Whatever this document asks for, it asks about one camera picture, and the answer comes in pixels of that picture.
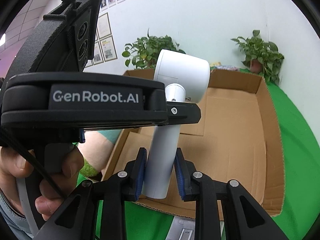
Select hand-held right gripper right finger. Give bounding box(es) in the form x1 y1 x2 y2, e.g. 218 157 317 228
174 147 288 240

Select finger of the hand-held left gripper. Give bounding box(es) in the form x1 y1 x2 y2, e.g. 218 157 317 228
165 102 202 126

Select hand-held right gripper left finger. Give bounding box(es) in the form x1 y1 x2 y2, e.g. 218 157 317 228
32 147 148 240

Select white hair dryer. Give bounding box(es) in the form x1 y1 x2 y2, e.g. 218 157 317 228
141 49 210 199

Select large shallow cardboard box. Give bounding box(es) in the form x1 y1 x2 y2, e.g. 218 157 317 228
101 69 285 218

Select person's left hand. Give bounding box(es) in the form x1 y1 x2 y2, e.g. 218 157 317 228
0 144 85 222

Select pink green plush toy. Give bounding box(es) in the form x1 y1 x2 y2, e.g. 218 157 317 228
72 130 123 178

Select white folding phone stand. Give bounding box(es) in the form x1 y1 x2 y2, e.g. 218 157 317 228
166 216 200 240

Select colourful printed box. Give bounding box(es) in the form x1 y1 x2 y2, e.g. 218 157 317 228
210 62 240 71

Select green potted plant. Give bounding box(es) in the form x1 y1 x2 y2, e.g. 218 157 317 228
231 30 285 84
122 29 187 70

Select wall of framed certificates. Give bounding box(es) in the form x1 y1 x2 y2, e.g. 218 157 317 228
84 12 118 68

